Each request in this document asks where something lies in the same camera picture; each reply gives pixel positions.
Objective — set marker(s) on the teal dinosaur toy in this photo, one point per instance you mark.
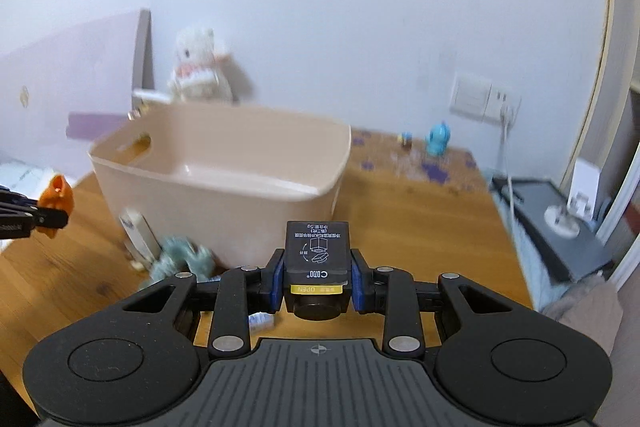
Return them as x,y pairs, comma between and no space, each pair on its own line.
182,257

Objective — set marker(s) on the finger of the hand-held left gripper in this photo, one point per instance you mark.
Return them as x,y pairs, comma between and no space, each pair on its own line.
50,217

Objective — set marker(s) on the blue figurine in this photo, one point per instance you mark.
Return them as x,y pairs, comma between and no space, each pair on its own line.
439,139

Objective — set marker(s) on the beige plastic storage basket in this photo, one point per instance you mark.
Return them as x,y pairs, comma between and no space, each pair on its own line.
225,202

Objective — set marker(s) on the grey cloth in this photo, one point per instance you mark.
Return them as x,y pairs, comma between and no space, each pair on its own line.
585,317

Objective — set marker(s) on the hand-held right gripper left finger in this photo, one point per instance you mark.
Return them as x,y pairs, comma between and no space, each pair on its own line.
274,282

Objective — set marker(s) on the white adapter box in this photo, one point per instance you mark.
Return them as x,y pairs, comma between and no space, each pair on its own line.
584,182

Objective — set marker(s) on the white tube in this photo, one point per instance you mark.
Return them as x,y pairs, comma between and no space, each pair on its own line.
140,234

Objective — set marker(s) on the white wall socket panel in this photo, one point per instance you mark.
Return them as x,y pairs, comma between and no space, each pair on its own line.
477,97

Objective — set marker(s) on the small colourful figurine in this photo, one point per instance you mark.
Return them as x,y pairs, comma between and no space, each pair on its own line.
405,141

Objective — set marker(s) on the dark grey side table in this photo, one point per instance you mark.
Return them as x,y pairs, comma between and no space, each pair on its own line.
565,247

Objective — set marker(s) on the white round charger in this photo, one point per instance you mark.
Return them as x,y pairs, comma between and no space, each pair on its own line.
562,217

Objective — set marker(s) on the purple headboard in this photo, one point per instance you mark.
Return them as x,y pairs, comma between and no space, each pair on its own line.
65,77

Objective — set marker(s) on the black box with yellow label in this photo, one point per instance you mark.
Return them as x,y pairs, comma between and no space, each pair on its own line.
316,257

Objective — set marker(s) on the orange toy figure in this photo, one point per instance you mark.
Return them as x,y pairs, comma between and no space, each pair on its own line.
59,194

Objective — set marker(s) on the small white blue item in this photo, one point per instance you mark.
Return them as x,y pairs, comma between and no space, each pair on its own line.
261,320

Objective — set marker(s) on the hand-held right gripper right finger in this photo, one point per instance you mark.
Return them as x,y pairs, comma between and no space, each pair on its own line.
358,282

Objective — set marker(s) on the white plush toy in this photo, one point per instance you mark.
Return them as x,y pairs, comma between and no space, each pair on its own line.
197,67

